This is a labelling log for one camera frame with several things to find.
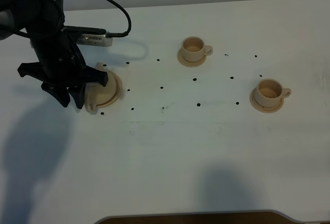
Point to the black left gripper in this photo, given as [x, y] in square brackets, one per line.
[61, 65]

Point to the beige teapot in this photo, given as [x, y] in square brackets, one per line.
[90, 92]

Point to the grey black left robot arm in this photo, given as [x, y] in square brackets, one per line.
[34, 19]

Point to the beige teapot saucer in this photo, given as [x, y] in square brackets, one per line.
[116, 89]

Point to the beige far saucer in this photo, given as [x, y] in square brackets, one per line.
[188, 63]

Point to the beige far teacup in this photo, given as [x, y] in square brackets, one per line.
[194, 49]

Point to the beige teacup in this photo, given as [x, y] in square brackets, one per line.
[270, 92]
[194, 49]

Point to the beige near teacup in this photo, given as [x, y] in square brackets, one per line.
[270, 92]

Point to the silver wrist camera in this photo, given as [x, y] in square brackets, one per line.
[89, 36]

